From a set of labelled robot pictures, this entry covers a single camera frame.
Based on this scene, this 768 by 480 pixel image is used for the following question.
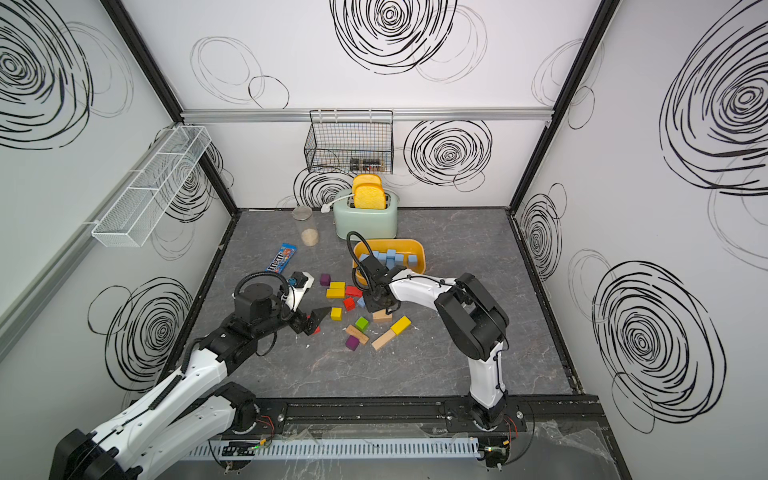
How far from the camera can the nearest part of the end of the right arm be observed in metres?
0.69

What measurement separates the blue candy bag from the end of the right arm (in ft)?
1.20

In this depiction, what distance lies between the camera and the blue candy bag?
3.41ft
